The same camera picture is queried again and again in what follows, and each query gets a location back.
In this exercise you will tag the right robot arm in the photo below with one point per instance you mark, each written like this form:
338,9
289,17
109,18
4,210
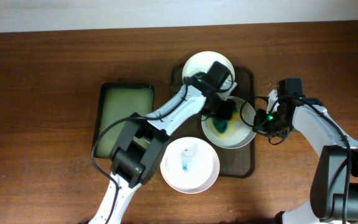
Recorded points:
334,190

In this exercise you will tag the green yellow sponge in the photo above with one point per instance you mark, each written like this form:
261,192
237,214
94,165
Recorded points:
223,128

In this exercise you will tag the large brown serving tray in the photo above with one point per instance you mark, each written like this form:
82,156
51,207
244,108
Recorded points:
238,162

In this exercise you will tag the black water tray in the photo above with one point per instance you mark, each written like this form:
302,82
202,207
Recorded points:
117,101

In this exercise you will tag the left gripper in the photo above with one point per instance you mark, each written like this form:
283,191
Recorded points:
225,112

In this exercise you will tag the white plate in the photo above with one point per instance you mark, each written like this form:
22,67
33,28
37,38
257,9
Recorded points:
234,133
190,165
202,61

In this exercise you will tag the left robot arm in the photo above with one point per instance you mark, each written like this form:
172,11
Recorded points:
140,145

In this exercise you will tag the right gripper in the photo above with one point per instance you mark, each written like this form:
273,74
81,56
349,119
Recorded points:
258,126

